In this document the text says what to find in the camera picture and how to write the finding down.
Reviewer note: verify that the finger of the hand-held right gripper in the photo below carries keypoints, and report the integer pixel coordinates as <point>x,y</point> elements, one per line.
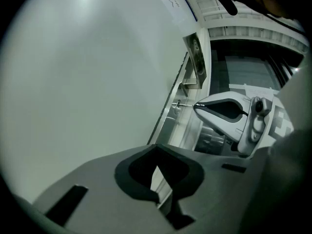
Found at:
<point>224,95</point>
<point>219,127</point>

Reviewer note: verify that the white door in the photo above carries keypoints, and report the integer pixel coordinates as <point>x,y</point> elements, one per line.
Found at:
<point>80,82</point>

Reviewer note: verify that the blue door sign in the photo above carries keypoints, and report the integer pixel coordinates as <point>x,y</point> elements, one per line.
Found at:
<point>189,6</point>

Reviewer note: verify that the white paper sheet with writing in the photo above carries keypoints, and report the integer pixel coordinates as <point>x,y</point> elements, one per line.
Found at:
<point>170,1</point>

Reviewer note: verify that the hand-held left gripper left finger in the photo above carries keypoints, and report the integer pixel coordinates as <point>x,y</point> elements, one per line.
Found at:
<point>97,191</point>

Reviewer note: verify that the white taped paper notice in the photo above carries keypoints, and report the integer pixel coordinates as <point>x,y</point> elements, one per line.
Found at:
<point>259,91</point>

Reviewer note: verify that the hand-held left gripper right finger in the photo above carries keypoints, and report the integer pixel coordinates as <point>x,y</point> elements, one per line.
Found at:
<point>214,184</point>

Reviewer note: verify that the silver door lock plate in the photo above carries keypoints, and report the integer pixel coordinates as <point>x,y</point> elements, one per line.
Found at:
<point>170,128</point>

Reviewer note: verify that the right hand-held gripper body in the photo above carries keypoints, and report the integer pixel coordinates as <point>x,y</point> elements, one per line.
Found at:
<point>256,130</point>

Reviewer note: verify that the black framed glass double door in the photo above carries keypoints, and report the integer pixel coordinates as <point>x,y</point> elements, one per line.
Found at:
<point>243,64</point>

